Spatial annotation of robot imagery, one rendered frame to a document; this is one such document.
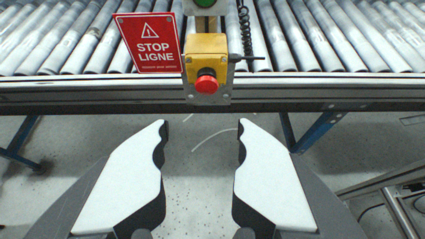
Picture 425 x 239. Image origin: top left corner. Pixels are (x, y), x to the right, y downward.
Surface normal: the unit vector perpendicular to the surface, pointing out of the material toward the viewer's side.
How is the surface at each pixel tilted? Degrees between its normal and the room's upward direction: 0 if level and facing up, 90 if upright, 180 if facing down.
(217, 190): 0
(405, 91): 90
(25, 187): 0
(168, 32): 90
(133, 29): 90
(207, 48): 0
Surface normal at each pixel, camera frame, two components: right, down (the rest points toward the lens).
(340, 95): 0.01, 0.84
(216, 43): 0.00, -0.54
